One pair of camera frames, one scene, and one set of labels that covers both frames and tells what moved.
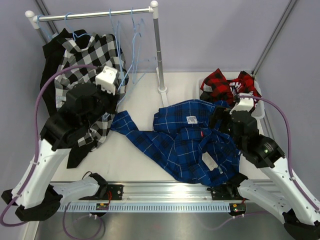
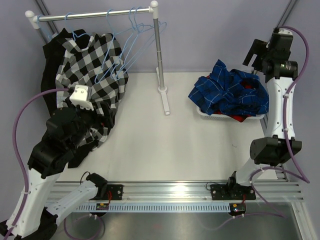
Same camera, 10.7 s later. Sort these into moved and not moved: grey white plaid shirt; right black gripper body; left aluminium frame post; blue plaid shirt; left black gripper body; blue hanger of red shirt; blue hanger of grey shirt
Moved: right black gripper body; blue plaid shirt; blue hanger of red shirt; left black gripper body
Not moved: left aluminium frame post; blue hanger of grey shirt; grey white plaid shirt
